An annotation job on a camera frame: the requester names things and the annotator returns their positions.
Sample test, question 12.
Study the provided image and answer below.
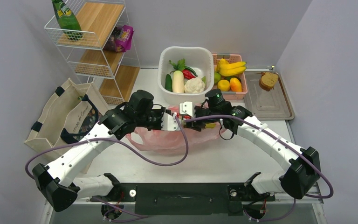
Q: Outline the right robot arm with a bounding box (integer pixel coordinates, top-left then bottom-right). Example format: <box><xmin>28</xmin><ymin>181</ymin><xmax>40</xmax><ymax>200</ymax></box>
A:
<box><xmin>179</xmin><ymin>89</ymin><xmax>321</xmax><ymax>200</ymax></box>

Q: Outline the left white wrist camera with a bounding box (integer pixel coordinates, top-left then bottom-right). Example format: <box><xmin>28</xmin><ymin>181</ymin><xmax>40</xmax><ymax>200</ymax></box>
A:
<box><xmin>161</xmin><ymin>112</ymin><xmax>180</xmax><ymax>131</ymax></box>

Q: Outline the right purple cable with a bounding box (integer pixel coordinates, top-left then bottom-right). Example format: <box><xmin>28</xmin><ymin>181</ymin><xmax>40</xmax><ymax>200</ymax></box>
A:
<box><xmin>183</xmin><ymin>115</ymin><xmax>334</xmax><ymax>223</ymax></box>

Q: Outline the purple snack packet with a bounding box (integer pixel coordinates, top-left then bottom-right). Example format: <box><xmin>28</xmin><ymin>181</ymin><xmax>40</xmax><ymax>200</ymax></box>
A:
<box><xmin>103</xmin><ymin>25</ymin><xmax>134</xmax><ymax>52</ymax></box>

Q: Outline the dark green cucumber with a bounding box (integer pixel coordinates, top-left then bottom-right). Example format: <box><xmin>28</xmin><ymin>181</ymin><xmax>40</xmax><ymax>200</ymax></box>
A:
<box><xmin>165</xmin><ymin>74</ymin><xmax>173</xmax><ymax>92</ymax></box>

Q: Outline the orange yellow mango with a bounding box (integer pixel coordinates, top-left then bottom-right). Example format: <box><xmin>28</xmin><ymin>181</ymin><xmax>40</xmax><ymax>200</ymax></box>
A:
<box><xmin>230</xmin><ymin>77</ymin><xmax>242</xmax><ymax>92</ymax></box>

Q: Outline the purple cable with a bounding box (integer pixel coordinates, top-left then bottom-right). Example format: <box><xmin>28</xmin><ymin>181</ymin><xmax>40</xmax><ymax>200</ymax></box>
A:
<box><xmin>25</xmin><ymin>116</ymin><xmax>189</xmax><ymax>223</ymax></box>
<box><xmin>183</xmin><ymin>115</ymin><xmax>334</xmax><ymax>223</ymax></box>

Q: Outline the yellow lemon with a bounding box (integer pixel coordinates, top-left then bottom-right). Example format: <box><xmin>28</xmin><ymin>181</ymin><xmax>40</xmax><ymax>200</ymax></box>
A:
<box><xmin>217</xmin><ymin>79</ymin><xmax>231</xmax><ymax>91</ymax></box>

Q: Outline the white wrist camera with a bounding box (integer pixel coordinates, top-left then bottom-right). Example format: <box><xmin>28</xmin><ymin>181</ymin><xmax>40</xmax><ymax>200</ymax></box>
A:
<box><xmin>161</xmin><ymin>112</ymin><xmax>180</xmax><ymax>131</ymax></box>
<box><xmin>179</xmin><ymin>101</ymin><xmax>195</xmax><ymax>117</ymax></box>

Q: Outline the long green chili pepper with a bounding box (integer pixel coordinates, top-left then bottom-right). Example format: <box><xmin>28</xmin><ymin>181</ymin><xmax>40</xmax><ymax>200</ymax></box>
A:
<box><xmin>185</xmin><ymin>66</ymin><xmax>198</xmax><ymax>77</ymax></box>

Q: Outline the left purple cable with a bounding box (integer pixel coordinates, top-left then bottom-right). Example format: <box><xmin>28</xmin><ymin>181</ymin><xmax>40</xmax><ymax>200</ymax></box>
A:
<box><xmin>25</xmin><ymin>116</ymin><xmax>189</xmax><ymax>223</ymax></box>

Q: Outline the white wire wooden shelf rack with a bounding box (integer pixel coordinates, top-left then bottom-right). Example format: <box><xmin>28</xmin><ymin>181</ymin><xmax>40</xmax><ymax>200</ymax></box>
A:
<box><xmin>44</xmin><ymin>0</ymin><xmax>140</xmax><ymax>105</ymax></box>

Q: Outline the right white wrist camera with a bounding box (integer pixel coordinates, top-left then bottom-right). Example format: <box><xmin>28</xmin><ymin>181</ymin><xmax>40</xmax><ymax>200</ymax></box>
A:
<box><xmin>179</xmin><ymin>101</ymin><xmax>195</xmax><ymax>117</ymax></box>

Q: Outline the beige canvas tote bag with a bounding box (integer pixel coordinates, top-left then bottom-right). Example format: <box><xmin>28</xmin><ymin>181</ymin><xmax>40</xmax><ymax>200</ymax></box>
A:
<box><xmin>25</xmin><ymin>79</ymin><xmax>108</xmax><ymax>153</ymax></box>

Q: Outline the pink plastic grocery bag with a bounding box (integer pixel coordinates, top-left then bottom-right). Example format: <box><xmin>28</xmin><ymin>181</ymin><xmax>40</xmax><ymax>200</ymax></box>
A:
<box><xmin>126</xmin><ymin>123</ymin><xmax>220</xmax><ymax>154</ymax></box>

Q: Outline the green lime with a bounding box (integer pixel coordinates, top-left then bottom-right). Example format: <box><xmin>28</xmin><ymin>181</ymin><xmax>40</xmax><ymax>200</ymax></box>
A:
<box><xmin>214</xmin><ymin>72</ymin><xmax>221</xmax><ymax>85</ymax></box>

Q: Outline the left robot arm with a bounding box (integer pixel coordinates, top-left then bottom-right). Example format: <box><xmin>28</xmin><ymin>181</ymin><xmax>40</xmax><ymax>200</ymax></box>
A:
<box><xmin>28</xmin><ymin>90</ymin><xmax>179</xmax><ymax>212</ymax></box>

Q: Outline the red chili pepper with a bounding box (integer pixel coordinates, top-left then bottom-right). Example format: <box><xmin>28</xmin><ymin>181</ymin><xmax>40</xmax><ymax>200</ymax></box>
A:
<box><xmin>182</xmin><ymin>69</ymin><xmax>196</xmax><ymax>80</ymax></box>

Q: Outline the metal tray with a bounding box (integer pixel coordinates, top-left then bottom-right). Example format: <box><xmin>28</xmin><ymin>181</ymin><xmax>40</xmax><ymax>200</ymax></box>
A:
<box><xmin>244</xmin><ymin>71</ymin><xmax>295</xmax><ymax>120</ymax></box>

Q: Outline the slice of bread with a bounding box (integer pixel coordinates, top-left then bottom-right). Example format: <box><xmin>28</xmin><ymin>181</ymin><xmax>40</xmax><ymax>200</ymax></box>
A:
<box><xmin>259</xmin><ymin>72</ymin><xmax>279</xmax><ymax>91</ymax></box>

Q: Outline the white plastic tub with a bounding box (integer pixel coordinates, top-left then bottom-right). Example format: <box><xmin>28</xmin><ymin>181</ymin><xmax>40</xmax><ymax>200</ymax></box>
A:
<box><xmin>157</xmin><ymin>46</ymin><xmax>214</xmax><ymax>105</ymax></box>

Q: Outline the green glass bottle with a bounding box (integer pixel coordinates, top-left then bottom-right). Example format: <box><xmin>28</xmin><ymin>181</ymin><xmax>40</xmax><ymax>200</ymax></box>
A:
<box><xmin>52</xmin><ymin>0</ymin><xmax>83</xmax><ymax>41</ymax></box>

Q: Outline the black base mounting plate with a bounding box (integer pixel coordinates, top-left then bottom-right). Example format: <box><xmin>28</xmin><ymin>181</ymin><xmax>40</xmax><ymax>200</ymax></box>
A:
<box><xmin>90</xmin><ymin>183</ymin><xmax>275</xmax><ymax>216</ymax></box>

